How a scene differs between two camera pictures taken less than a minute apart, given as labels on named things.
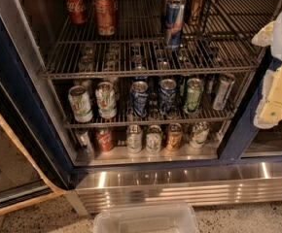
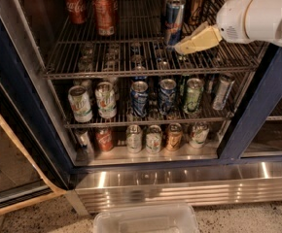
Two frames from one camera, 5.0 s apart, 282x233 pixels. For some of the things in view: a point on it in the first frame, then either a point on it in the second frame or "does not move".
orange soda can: (196, 7) does not move
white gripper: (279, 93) to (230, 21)
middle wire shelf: (151, 100) does not move
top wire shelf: (229, 43) does not move
